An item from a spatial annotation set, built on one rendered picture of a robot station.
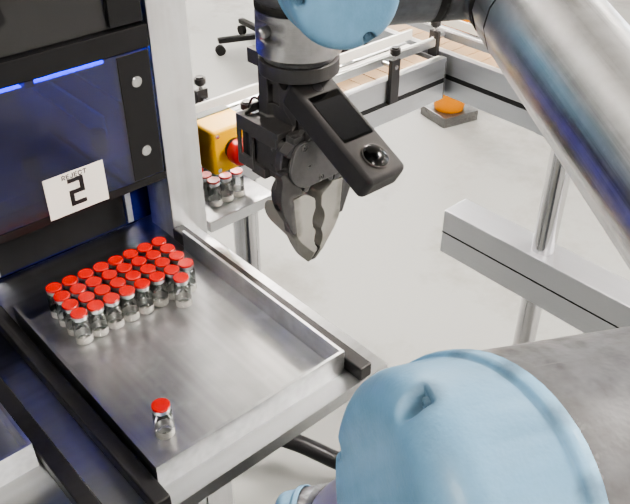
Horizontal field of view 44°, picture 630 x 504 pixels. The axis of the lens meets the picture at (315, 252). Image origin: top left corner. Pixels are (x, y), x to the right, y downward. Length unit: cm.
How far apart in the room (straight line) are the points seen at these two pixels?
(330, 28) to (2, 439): 61
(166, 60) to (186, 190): 20
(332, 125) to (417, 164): 253
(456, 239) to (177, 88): 97
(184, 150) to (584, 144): 78
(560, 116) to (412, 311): 200
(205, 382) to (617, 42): 64
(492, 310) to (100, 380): 168
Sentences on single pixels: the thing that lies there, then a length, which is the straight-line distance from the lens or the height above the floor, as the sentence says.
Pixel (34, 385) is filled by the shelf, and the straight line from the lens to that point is 101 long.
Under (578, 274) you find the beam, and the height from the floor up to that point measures 55.
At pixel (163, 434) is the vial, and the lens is 90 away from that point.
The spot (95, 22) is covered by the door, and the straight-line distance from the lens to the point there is 103.
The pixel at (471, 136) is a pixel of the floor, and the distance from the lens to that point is 344.
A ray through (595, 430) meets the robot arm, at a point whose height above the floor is 137.
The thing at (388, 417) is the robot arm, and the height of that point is 135.
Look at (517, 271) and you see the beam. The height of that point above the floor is 49.
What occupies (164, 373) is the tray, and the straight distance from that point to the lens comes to 98.
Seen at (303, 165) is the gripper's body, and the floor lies 121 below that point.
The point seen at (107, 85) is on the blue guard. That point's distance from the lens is 105.
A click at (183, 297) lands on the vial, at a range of 105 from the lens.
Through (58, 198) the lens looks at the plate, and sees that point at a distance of 107.
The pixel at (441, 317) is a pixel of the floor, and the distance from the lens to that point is 243.
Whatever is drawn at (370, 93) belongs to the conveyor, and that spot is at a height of 92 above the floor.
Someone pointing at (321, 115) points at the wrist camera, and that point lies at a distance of 68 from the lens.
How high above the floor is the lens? 156
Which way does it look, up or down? 36 degrees down
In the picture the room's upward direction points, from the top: straight up
